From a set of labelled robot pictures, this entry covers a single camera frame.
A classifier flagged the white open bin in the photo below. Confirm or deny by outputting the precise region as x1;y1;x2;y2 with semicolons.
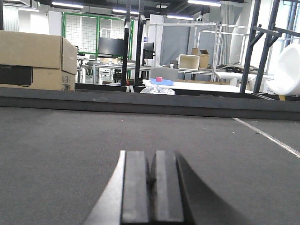
177;54;200;70

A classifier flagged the crumpled plastic bag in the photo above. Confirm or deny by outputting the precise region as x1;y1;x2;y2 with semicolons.
140;84;175;95

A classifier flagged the blue tray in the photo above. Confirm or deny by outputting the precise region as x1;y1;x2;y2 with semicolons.
150;78;174;86

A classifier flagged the small cardboard box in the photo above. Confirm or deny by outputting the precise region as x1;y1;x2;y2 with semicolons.
191;48;210;68

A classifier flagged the pink cube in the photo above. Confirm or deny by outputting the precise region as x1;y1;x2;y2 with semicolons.
156;76;163;82

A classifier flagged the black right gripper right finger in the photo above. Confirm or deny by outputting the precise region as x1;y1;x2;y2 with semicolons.
150;150;252;225

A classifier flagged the white zip tie strip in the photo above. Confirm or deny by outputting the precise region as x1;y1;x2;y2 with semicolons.
232;118;300;158

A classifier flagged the green mesh fence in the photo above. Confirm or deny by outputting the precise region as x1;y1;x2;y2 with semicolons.
61;12;125;55

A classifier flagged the dark table border rail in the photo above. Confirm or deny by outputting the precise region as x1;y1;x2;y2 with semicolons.
0;88;300;121

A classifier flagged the black monitor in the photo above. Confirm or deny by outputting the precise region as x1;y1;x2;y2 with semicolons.
98;37;125;56

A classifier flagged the large cardboard box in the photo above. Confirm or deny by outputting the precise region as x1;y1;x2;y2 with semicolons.
0;30;77;91

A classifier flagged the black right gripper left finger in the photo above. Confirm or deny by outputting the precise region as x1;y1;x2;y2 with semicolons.
83;150;150;225

